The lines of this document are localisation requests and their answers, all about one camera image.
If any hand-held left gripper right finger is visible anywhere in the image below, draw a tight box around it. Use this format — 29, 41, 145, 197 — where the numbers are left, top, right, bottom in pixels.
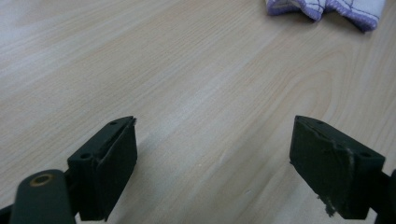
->
289, 115, 387, 220

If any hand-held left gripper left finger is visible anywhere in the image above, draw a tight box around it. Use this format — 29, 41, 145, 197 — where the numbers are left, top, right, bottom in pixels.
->
66, 116, 138, 222

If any white purple-checked towel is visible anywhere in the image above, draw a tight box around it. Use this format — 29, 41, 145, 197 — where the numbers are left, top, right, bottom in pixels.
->
264, 0, 387, 33

